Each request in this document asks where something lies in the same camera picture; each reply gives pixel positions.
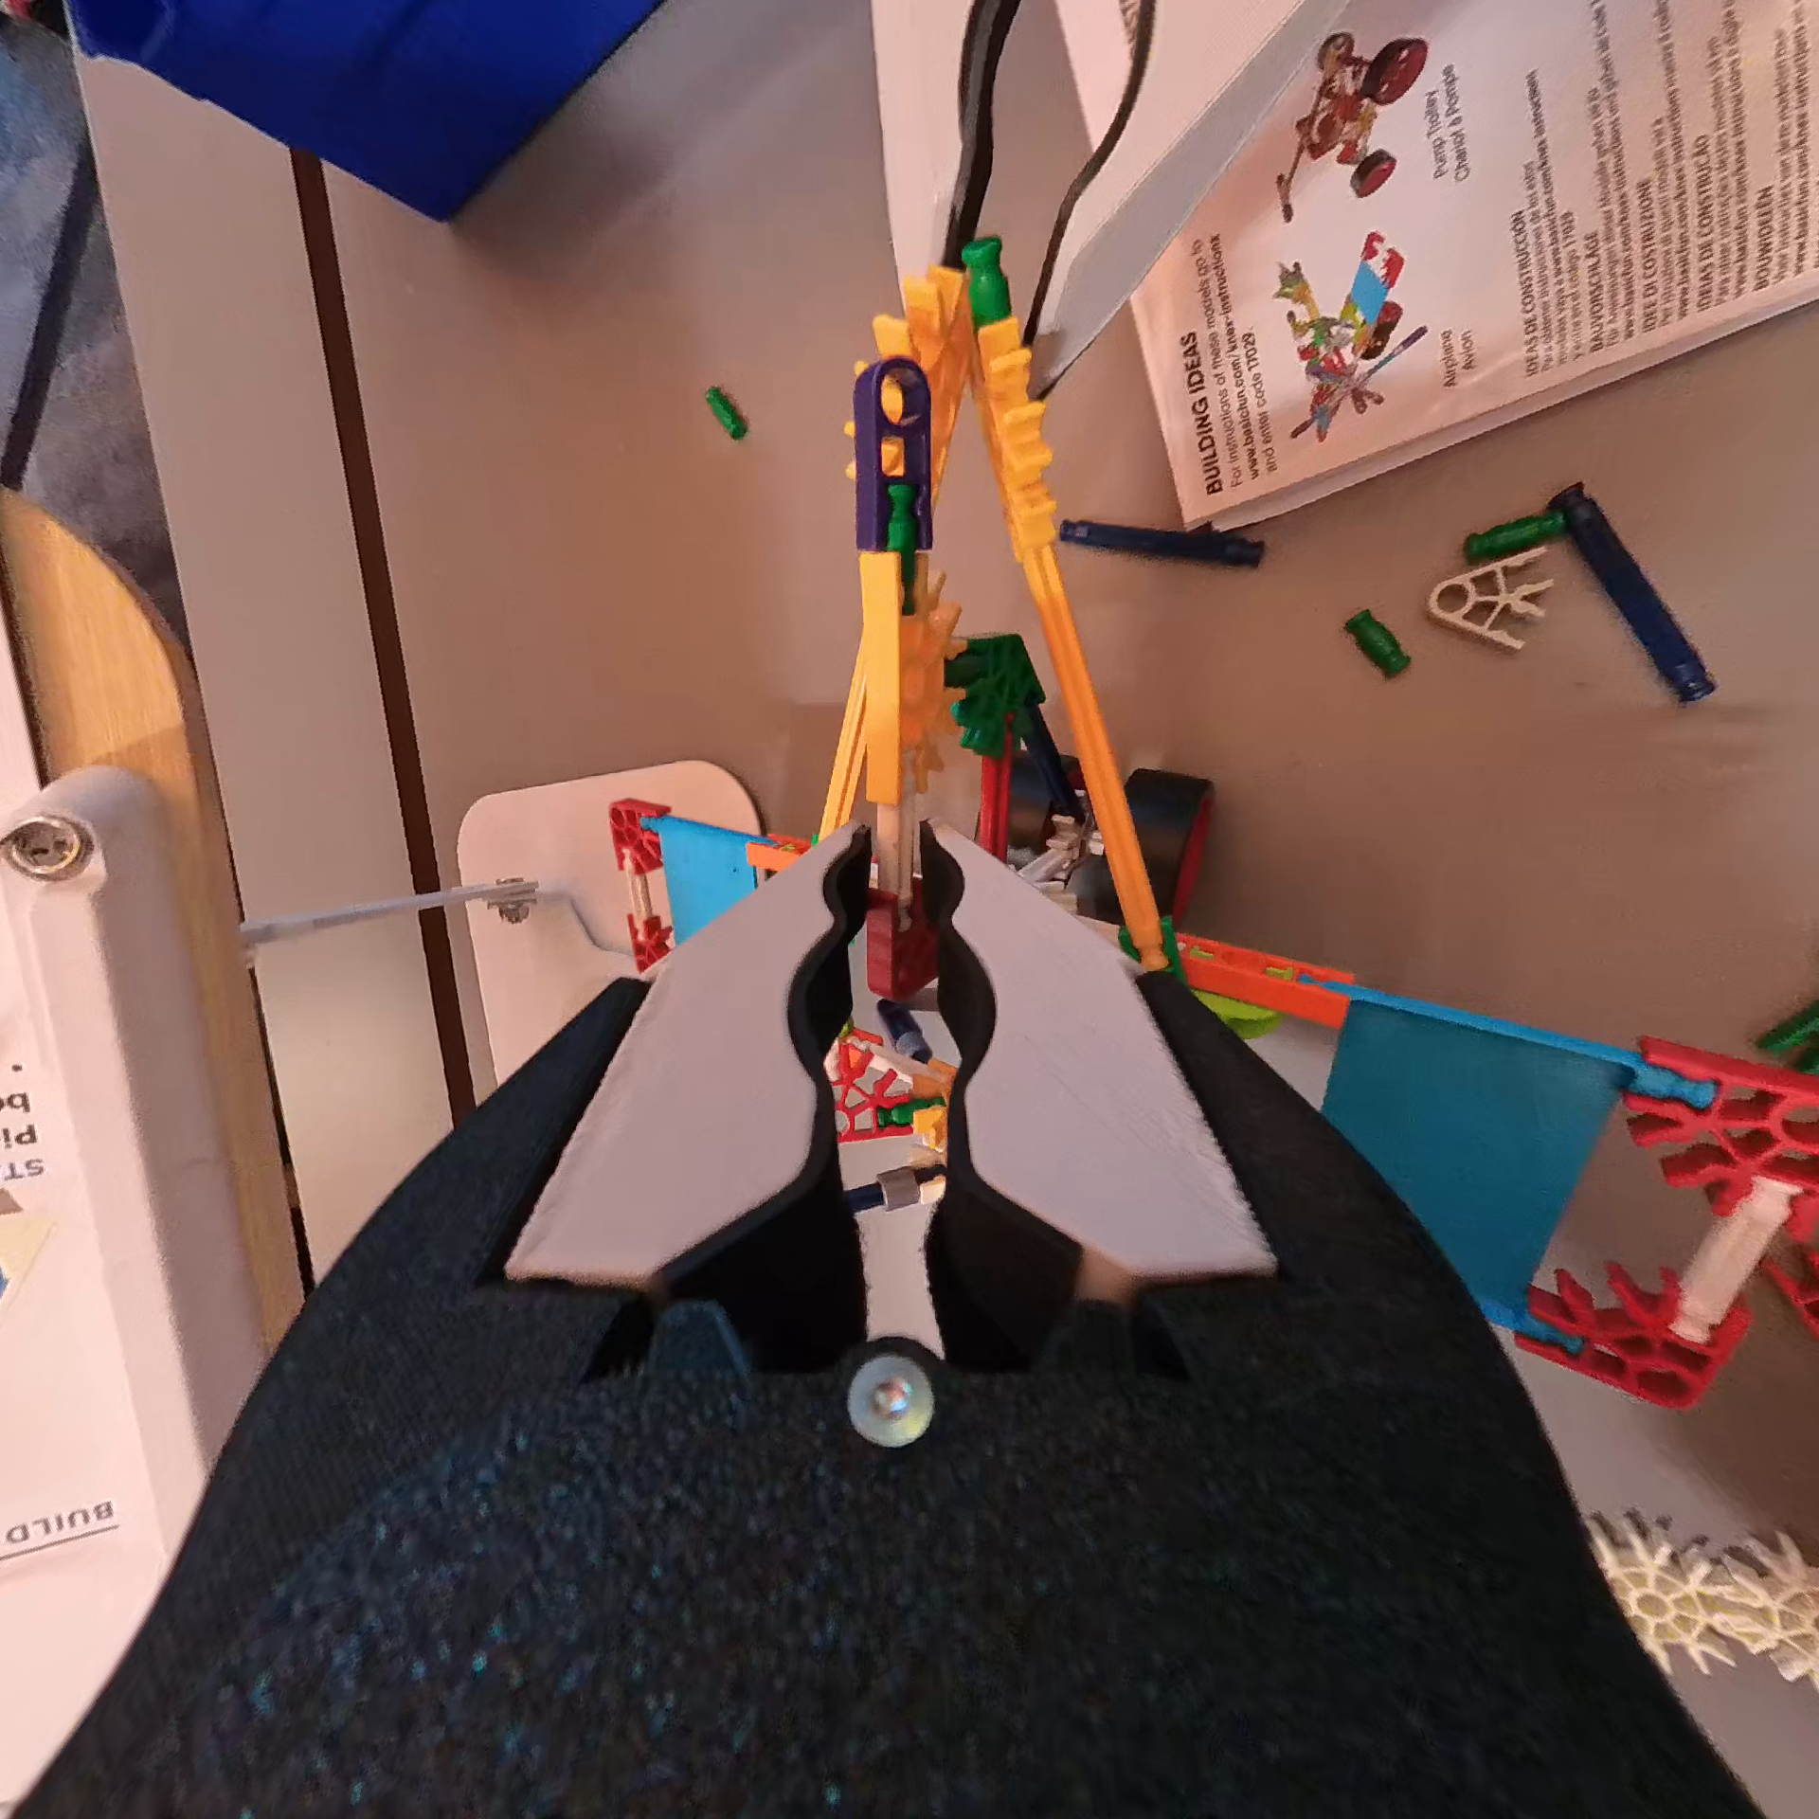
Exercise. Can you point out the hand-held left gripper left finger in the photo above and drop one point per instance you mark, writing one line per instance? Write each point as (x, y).
(683, 1123)

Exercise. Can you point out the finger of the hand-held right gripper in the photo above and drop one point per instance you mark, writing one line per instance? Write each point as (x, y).
(916, 113)
(1194, 144)

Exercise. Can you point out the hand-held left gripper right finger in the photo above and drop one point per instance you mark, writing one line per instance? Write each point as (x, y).
(1094, 1123)

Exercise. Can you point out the yellow rod with connector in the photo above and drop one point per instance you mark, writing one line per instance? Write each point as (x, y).
(1082, 710)
(924, 308)

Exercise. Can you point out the colourful construction toy model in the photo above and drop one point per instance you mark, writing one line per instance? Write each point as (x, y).
(1463, 1136)

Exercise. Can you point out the green short rod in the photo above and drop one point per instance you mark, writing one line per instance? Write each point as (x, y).
(1515, 536)
(1379, 641)
(726, 413)
(985, 277)

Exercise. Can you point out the white instruction booklet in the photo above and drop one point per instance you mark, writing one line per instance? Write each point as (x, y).
(1563, 216)

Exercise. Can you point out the dark blue rod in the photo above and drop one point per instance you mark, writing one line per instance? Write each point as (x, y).
(1632, 590)
(1159, 544)

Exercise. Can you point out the grey connector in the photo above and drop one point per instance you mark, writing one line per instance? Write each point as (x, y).
(1486, 602)

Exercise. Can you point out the blue plastic bin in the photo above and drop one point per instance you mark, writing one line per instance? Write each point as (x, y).
(358, 73)

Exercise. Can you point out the white instruction sheet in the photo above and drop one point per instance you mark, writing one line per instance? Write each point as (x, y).
(29, 1279)

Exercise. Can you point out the wooden stand board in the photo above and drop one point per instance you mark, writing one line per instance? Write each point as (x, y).
(143, 681)

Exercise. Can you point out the green fan connector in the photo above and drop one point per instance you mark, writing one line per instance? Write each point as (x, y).
(1791, 1032)

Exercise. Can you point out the white snowflake connector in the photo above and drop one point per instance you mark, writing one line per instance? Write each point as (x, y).
(1656, 1593)
(1776, 1602)

